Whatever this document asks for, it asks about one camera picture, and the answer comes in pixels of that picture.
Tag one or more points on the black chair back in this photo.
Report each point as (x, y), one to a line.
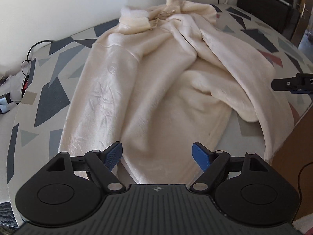
(264, 7)

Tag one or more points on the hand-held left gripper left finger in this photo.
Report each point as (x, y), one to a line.
(115, 155)

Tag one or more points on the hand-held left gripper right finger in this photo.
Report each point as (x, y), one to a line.
(200, 155)

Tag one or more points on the red packet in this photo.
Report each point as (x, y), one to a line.
(26, 84)

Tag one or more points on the geometric patterned bed sheet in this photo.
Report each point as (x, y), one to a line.
(49, 102)

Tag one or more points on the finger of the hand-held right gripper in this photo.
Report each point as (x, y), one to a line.
(283, 84)

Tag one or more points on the white crumpled cloth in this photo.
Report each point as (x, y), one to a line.
(11, 88)

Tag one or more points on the wooden door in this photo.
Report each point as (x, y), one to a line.
(302, 19)

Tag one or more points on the cream fleece robe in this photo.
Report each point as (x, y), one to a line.
(146, 83)

